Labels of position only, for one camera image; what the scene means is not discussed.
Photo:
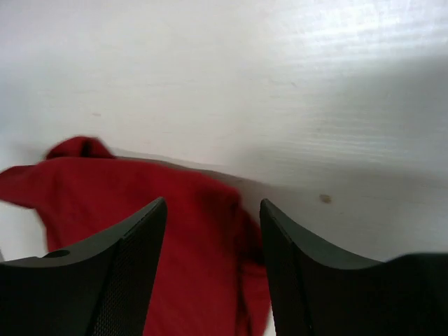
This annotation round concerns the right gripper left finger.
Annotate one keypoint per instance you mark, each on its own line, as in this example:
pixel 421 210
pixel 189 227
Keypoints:
pixel 101 285

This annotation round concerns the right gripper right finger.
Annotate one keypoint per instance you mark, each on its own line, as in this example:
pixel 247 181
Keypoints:
pixel 318 288

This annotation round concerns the dark red t shirt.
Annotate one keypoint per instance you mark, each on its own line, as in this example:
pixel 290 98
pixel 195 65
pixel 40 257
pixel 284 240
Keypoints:
pixel 211 277

